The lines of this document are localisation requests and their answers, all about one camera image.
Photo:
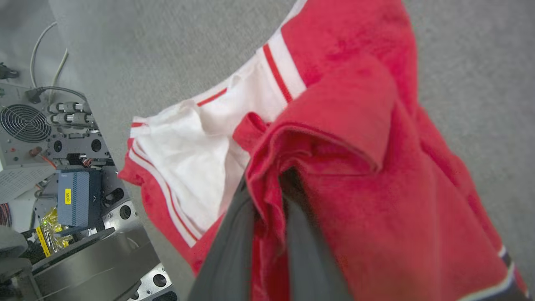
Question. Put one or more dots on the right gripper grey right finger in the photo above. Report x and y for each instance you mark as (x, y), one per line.
(309, 259)

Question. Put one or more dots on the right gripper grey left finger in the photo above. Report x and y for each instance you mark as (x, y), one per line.
(228, 259)

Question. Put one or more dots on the red garment with white trim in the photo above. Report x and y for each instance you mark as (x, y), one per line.
(355, 175)

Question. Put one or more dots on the silver perforated metal plate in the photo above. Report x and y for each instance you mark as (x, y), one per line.
(152, 280)

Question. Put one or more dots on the blue box with yellow sticker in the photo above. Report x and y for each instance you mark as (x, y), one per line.
(81, 196)

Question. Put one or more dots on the yellow plastic packet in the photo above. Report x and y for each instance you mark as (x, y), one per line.
(52, 228)

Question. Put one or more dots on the black connector panel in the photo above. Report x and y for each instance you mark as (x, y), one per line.
(77, 144)

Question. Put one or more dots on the grey electronics box with fan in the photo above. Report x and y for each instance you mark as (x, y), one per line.
(25, 125)

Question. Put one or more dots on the black plug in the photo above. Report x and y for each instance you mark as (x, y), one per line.
(7, 72)

